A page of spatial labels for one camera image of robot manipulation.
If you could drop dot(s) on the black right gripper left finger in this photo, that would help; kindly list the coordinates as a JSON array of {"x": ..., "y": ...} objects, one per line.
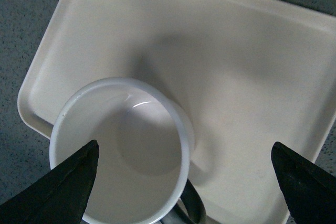
[{"x": 60, "y": 196}]

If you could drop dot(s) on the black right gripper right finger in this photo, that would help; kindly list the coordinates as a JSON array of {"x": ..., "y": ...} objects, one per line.
[{"x": 309, "y": 191}]

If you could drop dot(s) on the white smiley mug black handle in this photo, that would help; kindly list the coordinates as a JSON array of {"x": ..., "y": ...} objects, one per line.
[{"x": 145, "y": 143}]

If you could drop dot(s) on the cream rectangular tray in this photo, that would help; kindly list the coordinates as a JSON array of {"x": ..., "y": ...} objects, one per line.
[{"x": 248, "y": 73}]

